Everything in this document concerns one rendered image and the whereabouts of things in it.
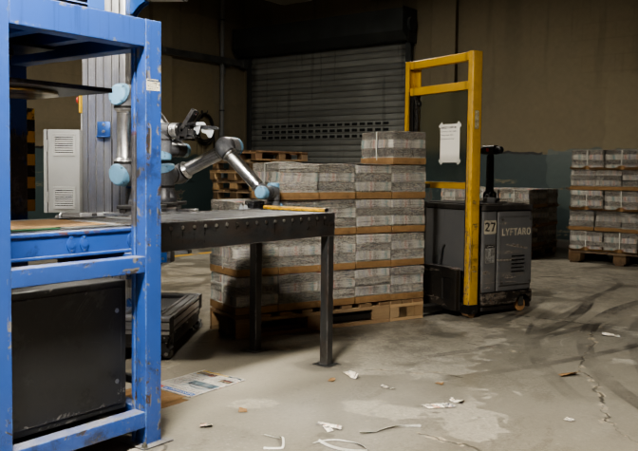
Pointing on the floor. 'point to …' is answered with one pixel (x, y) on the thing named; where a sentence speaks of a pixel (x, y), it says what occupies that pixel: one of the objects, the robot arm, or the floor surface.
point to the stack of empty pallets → (250, 167)
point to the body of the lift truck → (500, 235)
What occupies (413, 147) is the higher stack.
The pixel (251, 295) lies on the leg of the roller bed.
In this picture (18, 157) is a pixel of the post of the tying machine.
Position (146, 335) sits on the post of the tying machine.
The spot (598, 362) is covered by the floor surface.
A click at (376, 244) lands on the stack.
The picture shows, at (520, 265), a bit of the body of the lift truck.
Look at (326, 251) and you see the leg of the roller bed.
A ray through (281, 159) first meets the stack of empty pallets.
